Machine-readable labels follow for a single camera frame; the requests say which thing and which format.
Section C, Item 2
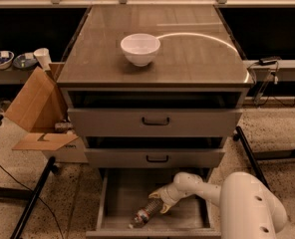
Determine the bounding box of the grey three-drawer cabinet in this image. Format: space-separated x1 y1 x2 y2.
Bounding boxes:
58 4 252 239

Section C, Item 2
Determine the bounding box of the black right stand leg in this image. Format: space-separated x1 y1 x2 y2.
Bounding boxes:
233 125 269 187

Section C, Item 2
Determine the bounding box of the brown cardboard box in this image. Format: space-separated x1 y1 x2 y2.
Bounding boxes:
5 67 87 163

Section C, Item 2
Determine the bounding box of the black power adapter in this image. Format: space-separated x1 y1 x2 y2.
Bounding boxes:
258 56 280 66

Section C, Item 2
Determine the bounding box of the white ceramic bowl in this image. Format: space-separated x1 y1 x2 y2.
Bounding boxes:
121 33 160 67

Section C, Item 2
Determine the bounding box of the top grey drawer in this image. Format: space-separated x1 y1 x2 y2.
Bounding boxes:
68 109 242 137

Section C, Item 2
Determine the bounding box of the clear plastic water bottle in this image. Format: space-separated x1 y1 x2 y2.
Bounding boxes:
129 198 163 229

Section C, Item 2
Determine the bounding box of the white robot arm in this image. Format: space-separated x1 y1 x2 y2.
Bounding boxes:
148 172 288 239

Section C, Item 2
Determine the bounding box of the black stand leg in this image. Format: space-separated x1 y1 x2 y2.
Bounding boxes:
10 156 56 239
233 125 269 187

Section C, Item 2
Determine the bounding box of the bottom grey open drawer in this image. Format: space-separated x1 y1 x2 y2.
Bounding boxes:
86 168 221 239

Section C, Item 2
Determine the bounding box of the blue patterned bowl left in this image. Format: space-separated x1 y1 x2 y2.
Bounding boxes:
0 51 14 70

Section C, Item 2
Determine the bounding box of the black left stand leg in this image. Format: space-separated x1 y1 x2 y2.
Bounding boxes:
10 156 56 239

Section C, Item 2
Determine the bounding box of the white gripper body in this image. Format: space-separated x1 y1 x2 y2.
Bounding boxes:
160 184 184 206

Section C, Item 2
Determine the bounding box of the middle grey drawer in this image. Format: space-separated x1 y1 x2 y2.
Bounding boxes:
85 148 224 168

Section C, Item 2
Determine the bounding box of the blue patterned bowl right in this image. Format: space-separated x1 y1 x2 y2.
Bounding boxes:
13 53 38 71

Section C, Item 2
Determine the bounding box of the black floor cable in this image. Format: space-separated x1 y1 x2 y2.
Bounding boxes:
0 150 65 239

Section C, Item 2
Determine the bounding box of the blue patterned bowl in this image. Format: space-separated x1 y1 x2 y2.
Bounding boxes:
13 53 38 71
0 51 14 70

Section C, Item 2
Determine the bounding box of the white paper cup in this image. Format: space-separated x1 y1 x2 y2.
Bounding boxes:
34 48 52 70

